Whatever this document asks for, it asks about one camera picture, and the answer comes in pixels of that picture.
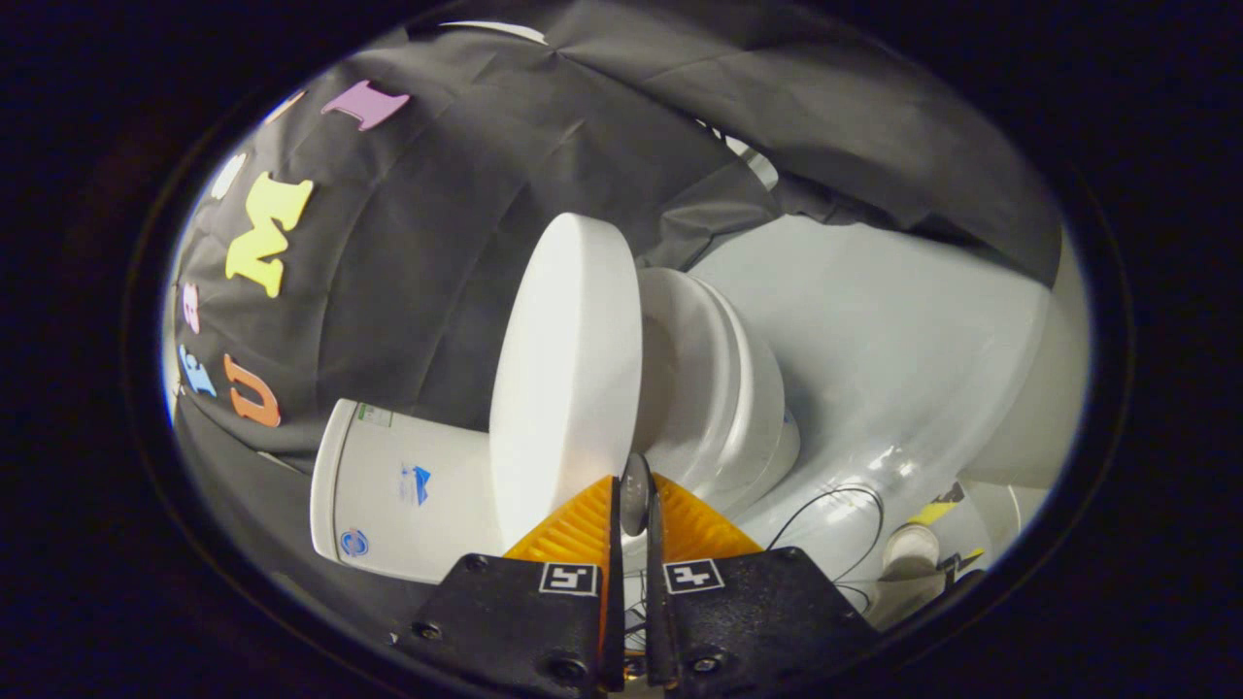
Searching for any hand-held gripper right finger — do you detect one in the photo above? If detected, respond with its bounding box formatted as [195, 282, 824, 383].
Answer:
[643, 473, 881, 695]

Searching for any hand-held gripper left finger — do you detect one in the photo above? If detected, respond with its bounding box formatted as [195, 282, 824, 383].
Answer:
[393, 474, 627, 695]

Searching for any white toilet lid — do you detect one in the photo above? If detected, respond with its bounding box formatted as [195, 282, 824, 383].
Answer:
[488, 212, 654, 550]

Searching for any white toilet tank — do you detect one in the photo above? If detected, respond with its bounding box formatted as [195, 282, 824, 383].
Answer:
[309, 398, 508, 585]

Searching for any white round container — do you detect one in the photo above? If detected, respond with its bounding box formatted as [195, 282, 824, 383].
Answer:
[882, 522, 941, 583]

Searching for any yellow black object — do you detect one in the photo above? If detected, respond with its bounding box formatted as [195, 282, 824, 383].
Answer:
[908, 483, 987, 574]

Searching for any black backdrop cloth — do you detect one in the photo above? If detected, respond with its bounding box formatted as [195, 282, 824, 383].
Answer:
[170, 0, 1064, 622]

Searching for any thin black cable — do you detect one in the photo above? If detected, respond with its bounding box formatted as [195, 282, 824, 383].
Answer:
[765, 483, 887, 613]

